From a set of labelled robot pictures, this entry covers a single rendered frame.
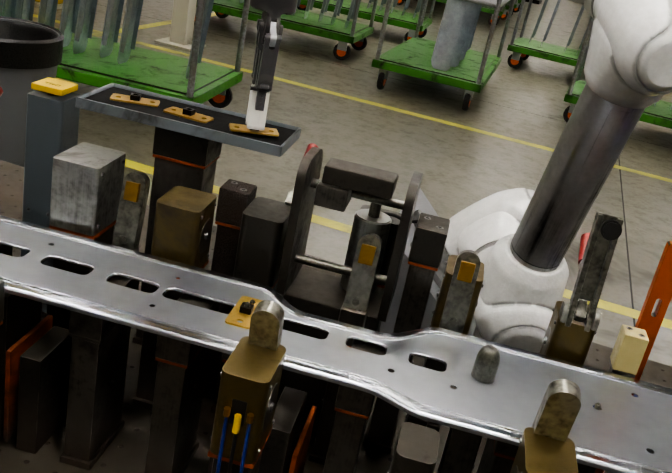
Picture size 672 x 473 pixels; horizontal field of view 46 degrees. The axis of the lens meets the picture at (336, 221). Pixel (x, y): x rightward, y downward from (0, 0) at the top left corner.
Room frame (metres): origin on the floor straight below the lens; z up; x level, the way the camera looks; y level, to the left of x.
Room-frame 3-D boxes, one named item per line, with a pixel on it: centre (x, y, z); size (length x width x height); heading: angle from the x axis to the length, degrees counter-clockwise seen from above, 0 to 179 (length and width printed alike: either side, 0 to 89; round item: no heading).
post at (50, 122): (1.39, 0.54, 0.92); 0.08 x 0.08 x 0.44; 83
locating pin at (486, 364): (0.95, -0.24, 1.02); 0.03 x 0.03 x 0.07
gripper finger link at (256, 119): (1.31, 0.17, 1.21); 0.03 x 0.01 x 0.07; 105
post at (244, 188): (1.22, 0.17, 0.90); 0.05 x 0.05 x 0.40; 83
